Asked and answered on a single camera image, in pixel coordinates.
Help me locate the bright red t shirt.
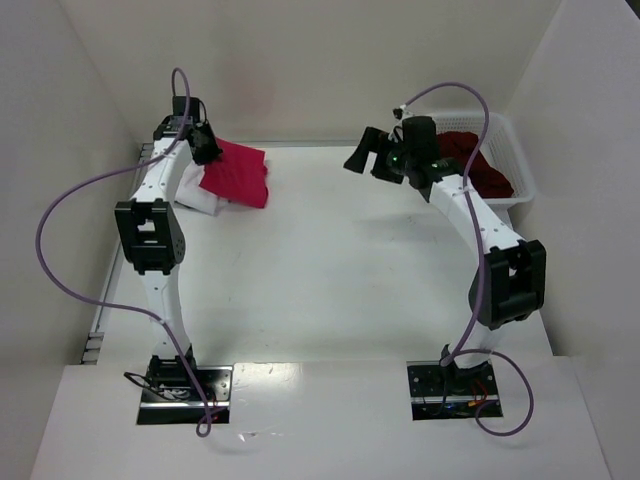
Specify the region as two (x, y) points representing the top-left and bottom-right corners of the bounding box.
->
(199, 139), (269, 209)

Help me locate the dark red t shirt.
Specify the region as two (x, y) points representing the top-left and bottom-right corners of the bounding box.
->
(437, 131), (514, 199)

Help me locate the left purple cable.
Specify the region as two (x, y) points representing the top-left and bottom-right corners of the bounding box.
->
(35, 67), (224, 439)

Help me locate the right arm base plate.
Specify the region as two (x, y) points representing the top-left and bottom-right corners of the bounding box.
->
(407, 361), (503, 421)

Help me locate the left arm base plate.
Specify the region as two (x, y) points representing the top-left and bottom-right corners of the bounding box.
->
(136, 366), (233, 426)

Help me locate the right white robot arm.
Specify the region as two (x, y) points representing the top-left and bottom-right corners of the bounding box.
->
(344, 116), (546, 386)

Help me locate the white plastic basket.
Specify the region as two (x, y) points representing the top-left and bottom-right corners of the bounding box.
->
(432, 110), (536, 212)

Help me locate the white folded t shirt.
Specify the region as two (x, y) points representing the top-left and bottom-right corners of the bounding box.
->
(175, 162), (232, 216)

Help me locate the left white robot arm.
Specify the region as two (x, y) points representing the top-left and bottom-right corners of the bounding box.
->
(115, 95), (221, 401)

